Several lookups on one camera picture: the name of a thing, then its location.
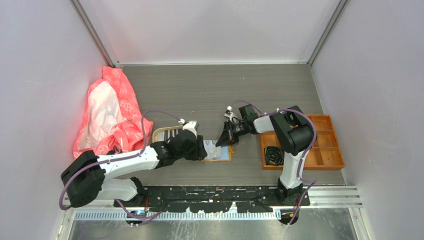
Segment white patterned card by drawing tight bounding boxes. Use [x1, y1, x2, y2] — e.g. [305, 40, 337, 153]
[204, 139, 229, 161]

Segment rolled dark belt left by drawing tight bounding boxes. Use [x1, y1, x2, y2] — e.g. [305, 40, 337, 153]
[264, 145, 284, 166]

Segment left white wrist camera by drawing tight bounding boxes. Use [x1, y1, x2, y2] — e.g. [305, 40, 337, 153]
[178, 118, 199, 136]

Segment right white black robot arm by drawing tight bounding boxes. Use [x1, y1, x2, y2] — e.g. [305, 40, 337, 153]
[215, 104, 317, 206]

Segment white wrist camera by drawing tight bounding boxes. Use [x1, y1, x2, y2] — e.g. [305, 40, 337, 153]
[224, 106, 239, 123]
[178, 118, 199, 136]

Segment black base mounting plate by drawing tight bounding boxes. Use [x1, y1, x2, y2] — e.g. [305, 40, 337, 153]
[113, 185, 311, 226]

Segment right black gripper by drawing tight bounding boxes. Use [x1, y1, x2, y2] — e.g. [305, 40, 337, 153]
[216, 120, 248, 148]

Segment orange wooden compartment tray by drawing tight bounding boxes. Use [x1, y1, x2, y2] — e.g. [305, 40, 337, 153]
[258, 114, 345, 170]

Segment cards in beige tray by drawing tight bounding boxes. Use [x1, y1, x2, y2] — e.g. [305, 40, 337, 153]
[158, 128, 182, 142]

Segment orange leather card holder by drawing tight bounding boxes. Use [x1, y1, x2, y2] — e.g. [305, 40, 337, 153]
[197, 139, 235, 163]

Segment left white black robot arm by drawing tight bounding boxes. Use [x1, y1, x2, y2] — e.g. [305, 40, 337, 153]
[59, 129, 207, 210]

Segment pink white crumpled cloth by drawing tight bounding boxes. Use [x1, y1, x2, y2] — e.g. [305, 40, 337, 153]
[72, 66, 154, 159]

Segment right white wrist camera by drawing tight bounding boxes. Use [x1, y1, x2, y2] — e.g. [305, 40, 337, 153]
[224, 106, 239, 123]

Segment beige oval card tray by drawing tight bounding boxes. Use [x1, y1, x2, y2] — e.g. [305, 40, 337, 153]
[151, 125, 183, 143]

